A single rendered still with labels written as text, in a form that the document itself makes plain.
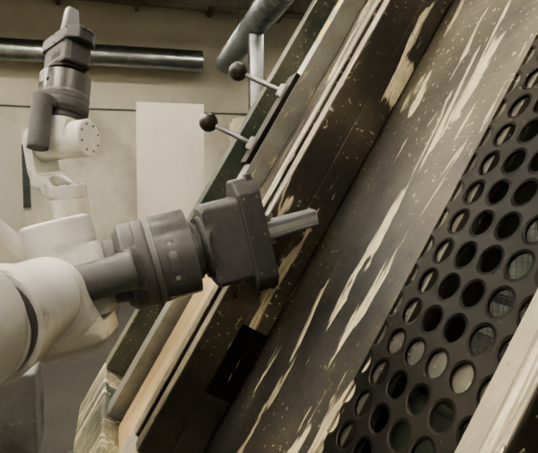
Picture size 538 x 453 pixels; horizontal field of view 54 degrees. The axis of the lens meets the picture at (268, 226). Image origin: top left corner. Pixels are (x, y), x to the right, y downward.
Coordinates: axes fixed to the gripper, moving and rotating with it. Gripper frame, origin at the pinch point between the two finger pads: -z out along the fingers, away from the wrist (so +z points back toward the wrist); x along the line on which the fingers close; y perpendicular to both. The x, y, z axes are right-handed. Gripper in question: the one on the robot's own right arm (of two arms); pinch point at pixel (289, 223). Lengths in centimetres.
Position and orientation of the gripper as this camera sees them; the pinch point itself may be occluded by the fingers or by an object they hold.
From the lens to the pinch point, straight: 56.8
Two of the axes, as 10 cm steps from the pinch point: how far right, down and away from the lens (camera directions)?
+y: -2.8, -0.7, 9.6
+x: -2.3, -9.6, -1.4
